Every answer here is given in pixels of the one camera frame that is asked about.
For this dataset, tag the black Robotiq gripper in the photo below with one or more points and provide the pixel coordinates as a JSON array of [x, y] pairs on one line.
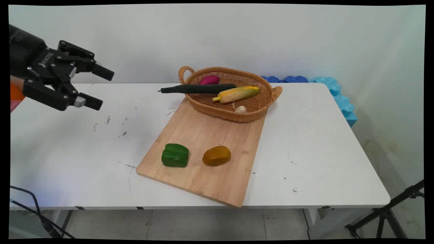
[[32, 57]]

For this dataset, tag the green toy bell pepper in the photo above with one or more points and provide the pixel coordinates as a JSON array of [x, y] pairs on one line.
[[175, 156]]

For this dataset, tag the orange block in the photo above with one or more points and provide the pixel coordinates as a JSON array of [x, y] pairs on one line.
[[16, 92]]

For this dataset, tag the pink block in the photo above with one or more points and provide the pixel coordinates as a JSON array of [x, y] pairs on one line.
[[14, 105]]

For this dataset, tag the dark green toy cucumber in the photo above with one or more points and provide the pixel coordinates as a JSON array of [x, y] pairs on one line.
[[196, 88]]

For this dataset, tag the purple toy sweet potato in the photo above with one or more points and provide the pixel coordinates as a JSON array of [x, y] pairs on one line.
[[209, 80]]

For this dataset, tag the brown toy potato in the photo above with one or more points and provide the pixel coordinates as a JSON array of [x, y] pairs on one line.
[[217, 156]]

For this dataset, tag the yellow toy corn cob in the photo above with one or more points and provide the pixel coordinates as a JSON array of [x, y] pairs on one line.
[[237, 94]]

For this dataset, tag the wooden cutting board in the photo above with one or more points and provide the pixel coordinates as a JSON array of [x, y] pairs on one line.
[[203, 183]]

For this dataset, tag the white toy garlic bulb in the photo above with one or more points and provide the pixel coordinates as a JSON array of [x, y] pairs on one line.
[[241, 109]]

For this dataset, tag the dark blue foam mat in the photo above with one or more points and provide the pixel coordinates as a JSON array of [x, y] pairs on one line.
[[295, 79], [271, 79]]

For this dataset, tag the light blue foam mat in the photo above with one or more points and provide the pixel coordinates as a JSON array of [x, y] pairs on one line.
[[342, 101]]

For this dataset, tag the white table leg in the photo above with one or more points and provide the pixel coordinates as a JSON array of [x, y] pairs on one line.
[[312, 220]]

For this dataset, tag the black tripod stand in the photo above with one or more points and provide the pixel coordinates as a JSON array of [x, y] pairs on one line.
[[385, 212]]

